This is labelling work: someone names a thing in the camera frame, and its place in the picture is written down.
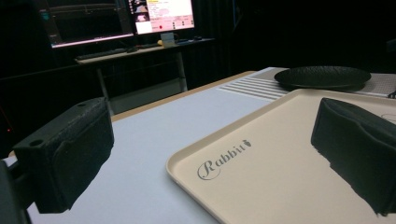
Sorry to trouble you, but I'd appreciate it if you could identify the black keyboard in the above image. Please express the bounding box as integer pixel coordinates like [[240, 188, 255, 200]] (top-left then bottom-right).
[[75, 47, 129, 62]]

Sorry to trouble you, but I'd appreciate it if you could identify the black round plate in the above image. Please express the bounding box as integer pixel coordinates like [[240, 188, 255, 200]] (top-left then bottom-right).
[[274, 65, 373, 92]]

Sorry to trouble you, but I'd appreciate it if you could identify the wooden desk with metal legs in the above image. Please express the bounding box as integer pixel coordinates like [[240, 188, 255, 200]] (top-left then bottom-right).
[[74, 37, 217, 116]]

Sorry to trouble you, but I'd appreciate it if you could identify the grey ribbed table mat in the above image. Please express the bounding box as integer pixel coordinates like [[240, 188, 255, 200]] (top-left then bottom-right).
[[218, 66, 396, 102]]

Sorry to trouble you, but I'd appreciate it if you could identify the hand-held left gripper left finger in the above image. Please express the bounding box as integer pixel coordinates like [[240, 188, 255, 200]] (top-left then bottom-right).
[[12, 96, 115, 215]]

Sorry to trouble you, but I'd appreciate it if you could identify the small white box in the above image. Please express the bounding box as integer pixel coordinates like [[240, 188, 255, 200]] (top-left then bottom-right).
[[160, 32, 176, 49]]

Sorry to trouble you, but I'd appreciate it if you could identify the beige plastic tray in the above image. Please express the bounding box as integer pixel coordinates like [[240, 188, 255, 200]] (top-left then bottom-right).
[[165, 88, 396, 224]]

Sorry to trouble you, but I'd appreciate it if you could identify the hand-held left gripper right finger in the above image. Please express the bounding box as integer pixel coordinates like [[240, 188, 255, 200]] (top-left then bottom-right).
[[310, 97, 396, 217]]

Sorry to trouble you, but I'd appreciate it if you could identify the large dark computer monitor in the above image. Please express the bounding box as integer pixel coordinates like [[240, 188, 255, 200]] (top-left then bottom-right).
[[32, 0, 134, 49]]

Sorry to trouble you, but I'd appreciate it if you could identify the bright computer monitor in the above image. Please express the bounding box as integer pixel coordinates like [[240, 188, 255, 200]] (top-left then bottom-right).
[[127, 0, 196, 35]]

